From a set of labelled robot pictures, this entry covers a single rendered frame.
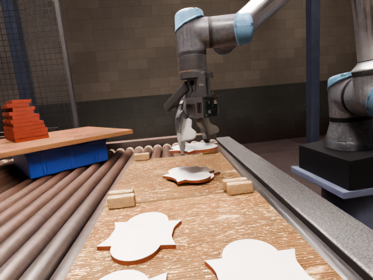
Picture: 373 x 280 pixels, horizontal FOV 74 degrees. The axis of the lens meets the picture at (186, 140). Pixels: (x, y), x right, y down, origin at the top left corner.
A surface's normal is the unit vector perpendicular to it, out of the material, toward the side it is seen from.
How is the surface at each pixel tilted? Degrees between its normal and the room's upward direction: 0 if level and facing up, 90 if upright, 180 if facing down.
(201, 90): 90
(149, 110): 90
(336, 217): 0
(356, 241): 0
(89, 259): 0
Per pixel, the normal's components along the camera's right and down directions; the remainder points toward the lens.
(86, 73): 0.12, 0.16
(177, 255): -0.08, -0.98
